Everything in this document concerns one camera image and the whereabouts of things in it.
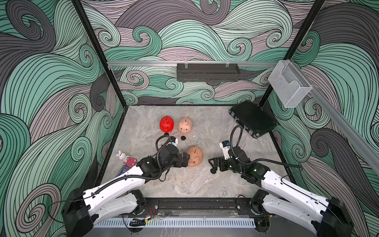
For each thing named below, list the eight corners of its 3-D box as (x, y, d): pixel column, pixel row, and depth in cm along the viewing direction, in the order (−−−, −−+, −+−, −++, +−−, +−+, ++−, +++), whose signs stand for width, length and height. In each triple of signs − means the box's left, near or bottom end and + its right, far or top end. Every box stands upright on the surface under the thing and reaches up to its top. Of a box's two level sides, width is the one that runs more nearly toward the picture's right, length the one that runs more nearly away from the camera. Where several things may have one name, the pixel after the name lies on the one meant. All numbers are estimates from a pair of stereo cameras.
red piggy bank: (161, 133, 104) (159, 126, 97) (162, 123, 110) (160, 115, 103) (173, 133, 104) (172, 126, 97) (173, 123, 110) (173, 115, 103)
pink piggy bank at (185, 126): (177, 133, 104) (176, 125, 97) (183, 124, 110) (183, 116, 103) (186, 137, 102) (186, 130, 95) (193, 128, 107) (193, 120, 100)
